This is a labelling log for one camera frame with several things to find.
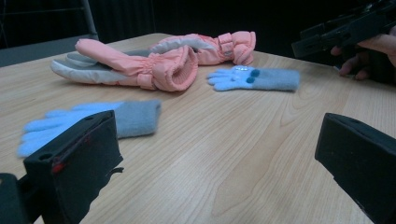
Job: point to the light blue knit glove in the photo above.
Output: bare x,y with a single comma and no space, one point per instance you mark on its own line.
137,118

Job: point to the pink glove with grey palm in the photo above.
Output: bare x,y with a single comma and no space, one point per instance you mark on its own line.
214,46
124,62

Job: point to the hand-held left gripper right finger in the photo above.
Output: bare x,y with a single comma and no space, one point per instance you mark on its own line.
361,161

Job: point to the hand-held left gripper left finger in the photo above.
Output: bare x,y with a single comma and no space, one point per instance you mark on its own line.
74,161

